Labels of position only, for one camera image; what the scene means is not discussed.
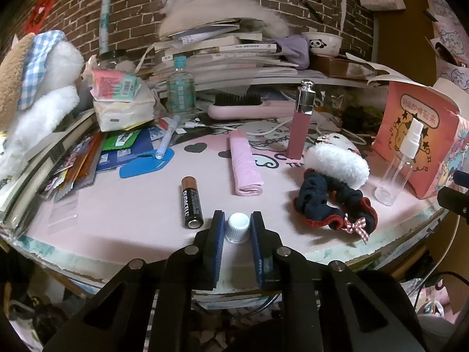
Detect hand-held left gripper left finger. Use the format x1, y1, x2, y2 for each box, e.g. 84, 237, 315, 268
44, 211, 226, 352

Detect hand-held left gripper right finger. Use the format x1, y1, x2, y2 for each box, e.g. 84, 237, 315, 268
250, 211, 429, 352

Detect white ribbed bottle cap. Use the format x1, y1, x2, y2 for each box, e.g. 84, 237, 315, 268
224, 213, 252, 243

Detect black and copper battery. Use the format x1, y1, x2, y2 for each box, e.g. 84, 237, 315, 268
180, 177, 204, 229

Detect clear spray bottle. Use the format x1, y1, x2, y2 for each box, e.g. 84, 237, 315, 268
374, 118, 425, 206

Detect navy scrunchie with gingham bow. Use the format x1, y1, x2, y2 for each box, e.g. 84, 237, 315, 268
294, 170, 379, 244

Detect pink plastic bag roll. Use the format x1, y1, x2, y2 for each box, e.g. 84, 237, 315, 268
229, 130, 264, 197

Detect pink cartoon paper bag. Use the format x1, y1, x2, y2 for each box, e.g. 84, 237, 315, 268
372, 77, 469, 200

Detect white fluffy scrunchie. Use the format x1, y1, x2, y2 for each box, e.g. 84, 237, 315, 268
304, 143, 370, 189

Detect pink lip gloss tube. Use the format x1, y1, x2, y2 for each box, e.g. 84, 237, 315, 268
286, 79, 316, 160

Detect pink printed desk mat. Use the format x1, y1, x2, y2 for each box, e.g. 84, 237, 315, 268
26, 117, 448, 265

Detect white pen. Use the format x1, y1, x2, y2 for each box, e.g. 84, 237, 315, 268
156, 115, 181, 160

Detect pink hairbrush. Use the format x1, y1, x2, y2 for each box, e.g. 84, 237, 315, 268
208, 93, 297, 120

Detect pile of sachets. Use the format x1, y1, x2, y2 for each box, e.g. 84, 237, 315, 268
44, 128, 176, 202

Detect pink cartoon posters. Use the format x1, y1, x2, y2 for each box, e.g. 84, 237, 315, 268
421, 0, 469, 89

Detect clear plastic sheet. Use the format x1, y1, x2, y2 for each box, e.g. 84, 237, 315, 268
47, 191, 79, 235

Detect white tissue pack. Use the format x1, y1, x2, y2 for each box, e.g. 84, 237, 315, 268
93, 95, 158, 133

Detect brown box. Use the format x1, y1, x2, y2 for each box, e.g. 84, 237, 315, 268
311, 56, 371, 79

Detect stack of books and papers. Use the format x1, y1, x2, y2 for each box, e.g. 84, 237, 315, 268
147, 18, 305, 89

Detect pink and green tissue pack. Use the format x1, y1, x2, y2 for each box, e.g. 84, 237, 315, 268
90, 67, 142, 101

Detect white panda bowl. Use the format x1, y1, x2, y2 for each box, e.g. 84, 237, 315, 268
301, 32, 343, 58

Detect purple cloth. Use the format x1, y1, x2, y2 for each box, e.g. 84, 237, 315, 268
273, 36, 312, 70

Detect glass jar with black lid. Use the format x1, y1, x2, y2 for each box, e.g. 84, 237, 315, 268
99, 49, 127, 68

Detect white fluffy fur piece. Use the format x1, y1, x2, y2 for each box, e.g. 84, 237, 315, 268
159, 0, 290, 41

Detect plush toy with gingham cloth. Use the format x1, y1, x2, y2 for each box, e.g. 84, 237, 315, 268
0, 31, 86, 177

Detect teal rolled paper tube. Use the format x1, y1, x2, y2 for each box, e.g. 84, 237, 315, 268
99, 0, 117, 57

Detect white cable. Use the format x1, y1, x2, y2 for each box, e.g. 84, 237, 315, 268
187, 117, 290, 138

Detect white and pink cat keychain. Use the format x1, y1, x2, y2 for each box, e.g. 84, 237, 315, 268
318, 132, 361, 155

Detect red wall ornament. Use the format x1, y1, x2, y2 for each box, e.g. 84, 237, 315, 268
24, 0, 55, 33

